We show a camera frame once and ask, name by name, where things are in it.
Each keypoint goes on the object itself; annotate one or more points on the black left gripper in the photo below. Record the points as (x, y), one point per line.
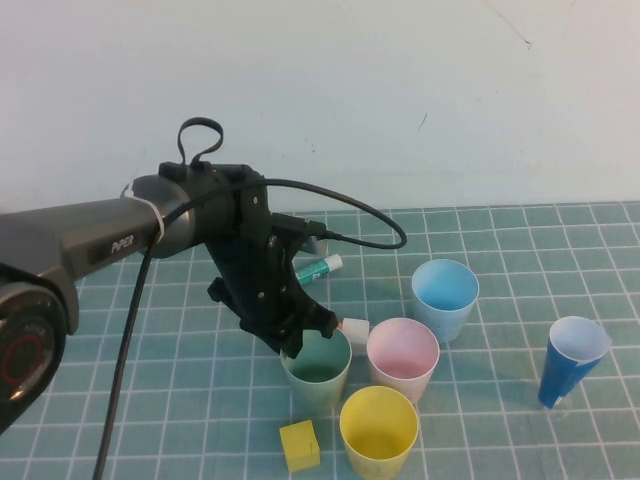
(260, 285)

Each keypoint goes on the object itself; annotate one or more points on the pink plastic cup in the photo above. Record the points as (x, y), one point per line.
(400, 360)

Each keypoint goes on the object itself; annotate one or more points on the light blue plastic cup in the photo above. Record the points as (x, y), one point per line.
(442, 310)

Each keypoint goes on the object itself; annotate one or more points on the white cube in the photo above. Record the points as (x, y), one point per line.
(357, 332)

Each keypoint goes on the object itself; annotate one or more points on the green white glue stick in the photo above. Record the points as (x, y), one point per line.
(320, 267)

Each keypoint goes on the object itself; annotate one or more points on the yellow cube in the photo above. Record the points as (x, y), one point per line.
(299, 447)

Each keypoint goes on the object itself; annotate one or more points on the yellow plastic cup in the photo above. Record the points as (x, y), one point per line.
(377, 435)

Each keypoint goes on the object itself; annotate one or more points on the green checked tablecloth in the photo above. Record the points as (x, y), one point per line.
(150, 350)

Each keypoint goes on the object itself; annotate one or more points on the white zip tie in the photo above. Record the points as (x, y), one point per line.
(152, 210)

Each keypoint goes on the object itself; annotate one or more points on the dark blue white-lined cup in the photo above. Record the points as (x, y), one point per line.
(565, 370)

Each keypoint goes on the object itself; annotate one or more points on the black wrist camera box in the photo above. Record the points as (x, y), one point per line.
(295, 227)

